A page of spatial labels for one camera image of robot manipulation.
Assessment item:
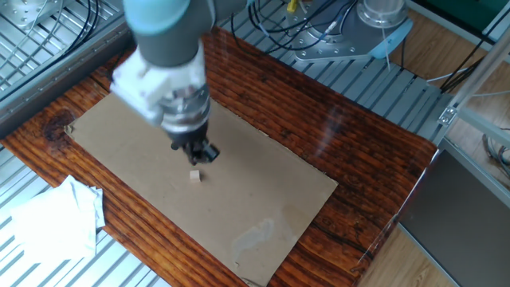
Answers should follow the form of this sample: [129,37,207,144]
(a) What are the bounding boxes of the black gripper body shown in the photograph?
[166,119,212,153]

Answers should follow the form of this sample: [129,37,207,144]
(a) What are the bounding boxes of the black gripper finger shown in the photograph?
[183,147,204,167]
[201,143,221,163]

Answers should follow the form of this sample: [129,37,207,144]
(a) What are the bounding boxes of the brown cardboard sheet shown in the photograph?
[65,92,339,287]

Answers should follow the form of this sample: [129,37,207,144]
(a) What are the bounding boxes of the glossy brown wooden board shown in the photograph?
[0,26,438,287]

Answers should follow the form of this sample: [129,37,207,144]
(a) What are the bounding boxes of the white crumpled cloth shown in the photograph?
[10,175,107,264]

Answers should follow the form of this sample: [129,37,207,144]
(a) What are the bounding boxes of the dark grey flat panel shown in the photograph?
[398,149,510,287]

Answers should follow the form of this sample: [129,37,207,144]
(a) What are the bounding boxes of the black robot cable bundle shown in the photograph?
[229,0,359,56]

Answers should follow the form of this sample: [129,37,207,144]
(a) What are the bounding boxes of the black cables on rails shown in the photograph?
[0,0,101,71]

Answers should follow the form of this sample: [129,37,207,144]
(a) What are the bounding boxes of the silver robot mount plate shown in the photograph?
[284,0,414,61]

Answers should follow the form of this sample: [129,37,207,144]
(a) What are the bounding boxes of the aluminium frame profile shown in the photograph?
[437,31,510,149]

